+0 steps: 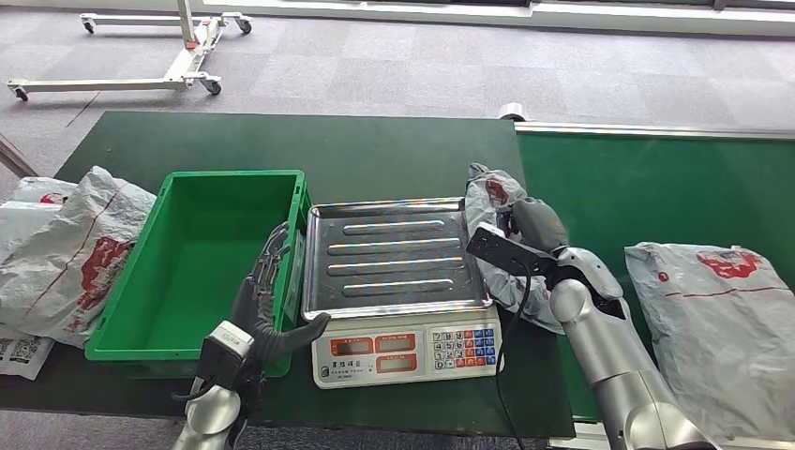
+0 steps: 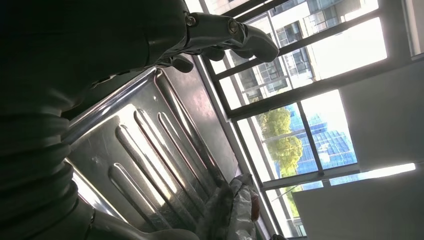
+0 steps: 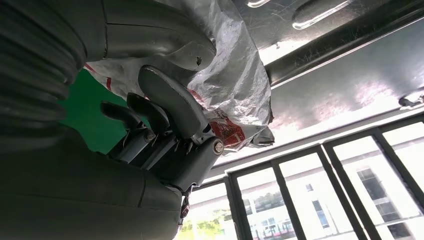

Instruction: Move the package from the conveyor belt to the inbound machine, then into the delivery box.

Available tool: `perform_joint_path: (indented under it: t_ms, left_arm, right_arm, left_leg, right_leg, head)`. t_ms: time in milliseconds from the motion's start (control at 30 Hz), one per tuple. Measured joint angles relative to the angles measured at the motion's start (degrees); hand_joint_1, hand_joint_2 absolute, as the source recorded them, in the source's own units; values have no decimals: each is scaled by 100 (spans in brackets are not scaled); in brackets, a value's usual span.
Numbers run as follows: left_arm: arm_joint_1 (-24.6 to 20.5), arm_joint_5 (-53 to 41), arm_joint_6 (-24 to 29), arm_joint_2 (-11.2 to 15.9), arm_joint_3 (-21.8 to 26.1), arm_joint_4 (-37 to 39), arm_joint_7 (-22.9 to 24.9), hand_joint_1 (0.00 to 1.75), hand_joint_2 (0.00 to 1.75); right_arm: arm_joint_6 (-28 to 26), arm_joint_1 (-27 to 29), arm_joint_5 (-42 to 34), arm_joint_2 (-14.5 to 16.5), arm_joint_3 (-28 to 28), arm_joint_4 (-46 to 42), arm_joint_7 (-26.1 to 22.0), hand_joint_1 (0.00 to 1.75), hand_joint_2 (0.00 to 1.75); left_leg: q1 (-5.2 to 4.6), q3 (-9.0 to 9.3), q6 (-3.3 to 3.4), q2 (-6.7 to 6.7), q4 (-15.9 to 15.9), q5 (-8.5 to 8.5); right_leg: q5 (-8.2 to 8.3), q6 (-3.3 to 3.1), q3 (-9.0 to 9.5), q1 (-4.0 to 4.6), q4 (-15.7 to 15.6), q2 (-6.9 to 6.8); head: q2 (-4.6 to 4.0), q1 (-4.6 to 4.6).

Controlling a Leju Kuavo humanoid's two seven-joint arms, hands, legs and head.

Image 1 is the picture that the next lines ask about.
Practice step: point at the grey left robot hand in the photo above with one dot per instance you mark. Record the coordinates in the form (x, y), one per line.
(258, 310)

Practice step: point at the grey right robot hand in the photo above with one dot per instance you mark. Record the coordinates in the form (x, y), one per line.
(539, 225)

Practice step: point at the green plastic crate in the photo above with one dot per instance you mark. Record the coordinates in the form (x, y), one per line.
(199, 261)

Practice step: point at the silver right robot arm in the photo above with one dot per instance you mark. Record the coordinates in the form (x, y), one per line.
(608, 366)

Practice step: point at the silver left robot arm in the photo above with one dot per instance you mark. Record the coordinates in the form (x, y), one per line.
(208, 416)

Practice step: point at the grey conveyor roller end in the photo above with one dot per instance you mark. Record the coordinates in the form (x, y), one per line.
(512, 112)

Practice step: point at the crumpled white red-print package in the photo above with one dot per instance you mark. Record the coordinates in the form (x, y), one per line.
(62, 248)

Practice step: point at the large grey red-print mailer package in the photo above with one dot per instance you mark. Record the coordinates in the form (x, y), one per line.
(714, 341)

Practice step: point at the flat white QR-code package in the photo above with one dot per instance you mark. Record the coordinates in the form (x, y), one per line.
(18, 357)

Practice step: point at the steel scale tray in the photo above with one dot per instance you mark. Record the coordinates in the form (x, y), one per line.
(397, 273)

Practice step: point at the white electronic scale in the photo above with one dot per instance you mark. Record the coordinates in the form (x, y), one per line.
(404, 360)

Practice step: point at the brown wooden bar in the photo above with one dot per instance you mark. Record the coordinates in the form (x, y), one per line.
(15, 160)

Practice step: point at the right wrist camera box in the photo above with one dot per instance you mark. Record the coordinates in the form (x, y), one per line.
(503, 251)

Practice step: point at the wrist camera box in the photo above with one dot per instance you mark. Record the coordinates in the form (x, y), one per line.
(503, 251)
(220, 363)

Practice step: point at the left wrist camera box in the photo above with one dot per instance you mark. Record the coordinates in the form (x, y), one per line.
(220, 363)

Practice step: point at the white wheeled stand frame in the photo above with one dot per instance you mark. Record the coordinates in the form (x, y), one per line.
(186, 62)

